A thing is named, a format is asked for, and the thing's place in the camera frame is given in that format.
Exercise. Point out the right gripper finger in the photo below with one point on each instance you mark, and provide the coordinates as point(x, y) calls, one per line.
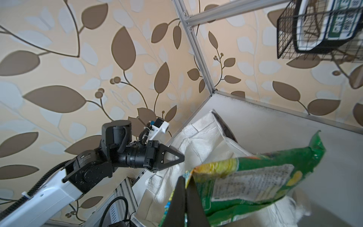
point(196, 216)

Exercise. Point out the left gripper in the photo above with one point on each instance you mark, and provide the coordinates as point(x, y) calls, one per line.
point(117, 147)

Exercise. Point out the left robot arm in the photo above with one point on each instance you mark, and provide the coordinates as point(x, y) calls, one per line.
point(68, 181)

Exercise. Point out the cream canvas grocery bag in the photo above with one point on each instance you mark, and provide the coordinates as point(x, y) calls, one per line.
point(210, 140)

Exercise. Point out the black wire basket back wall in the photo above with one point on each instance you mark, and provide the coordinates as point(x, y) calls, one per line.
point(351, 51)

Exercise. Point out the green snack bag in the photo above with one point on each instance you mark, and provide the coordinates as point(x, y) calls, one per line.
point(221, 191)

